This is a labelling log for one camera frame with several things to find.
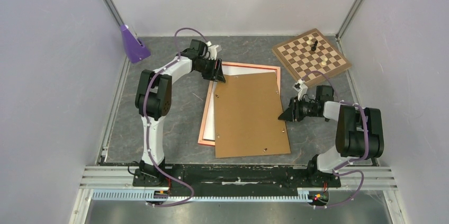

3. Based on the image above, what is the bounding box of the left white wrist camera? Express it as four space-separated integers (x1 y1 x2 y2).
206 41 222 60

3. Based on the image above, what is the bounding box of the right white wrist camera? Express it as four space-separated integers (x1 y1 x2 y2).
293 79 308 100

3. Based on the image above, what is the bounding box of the mountain landscape photo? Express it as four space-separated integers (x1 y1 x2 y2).
202 65 280 142

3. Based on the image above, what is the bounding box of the white chess piece lower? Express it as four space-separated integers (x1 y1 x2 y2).
321 57 328 67

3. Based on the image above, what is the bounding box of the orange picture frame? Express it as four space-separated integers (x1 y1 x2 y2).
197 61 282 147

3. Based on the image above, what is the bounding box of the light blue cable duct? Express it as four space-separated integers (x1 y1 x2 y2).
92 189 309 202

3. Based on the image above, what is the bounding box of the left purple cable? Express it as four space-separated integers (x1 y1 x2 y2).
144 27 211 208

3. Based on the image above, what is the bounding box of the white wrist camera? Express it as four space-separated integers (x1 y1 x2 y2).
206 41 222 60
293 79 308 100

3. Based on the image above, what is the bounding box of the wooden chessboard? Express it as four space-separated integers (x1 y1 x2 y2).
272 29 352 87

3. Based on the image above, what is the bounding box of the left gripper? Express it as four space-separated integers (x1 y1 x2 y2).
195 57 226 84

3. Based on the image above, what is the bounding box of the black chess piece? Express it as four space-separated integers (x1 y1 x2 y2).
311 40 318 51

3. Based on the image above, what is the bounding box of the brown frame backing board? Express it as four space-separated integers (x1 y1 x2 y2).
213 73 291 158

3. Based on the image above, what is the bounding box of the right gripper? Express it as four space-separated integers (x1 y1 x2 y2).
278 96 318 122

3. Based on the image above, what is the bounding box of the purple cable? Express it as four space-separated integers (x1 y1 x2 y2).
144 27 211 208
300 70 370 210

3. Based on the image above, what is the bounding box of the purple plastic stand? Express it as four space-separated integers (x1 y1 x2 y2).
120 24 151 64

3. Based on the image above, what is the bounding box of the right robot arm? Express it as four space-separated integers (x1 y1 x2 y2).
278 83 384 187

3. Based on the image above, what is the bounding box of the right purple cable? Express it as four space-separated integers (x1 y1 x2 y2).
300 70 370 210

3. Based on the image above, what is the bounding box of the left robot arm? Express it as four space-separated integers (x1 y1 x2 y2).
133 40 226 186

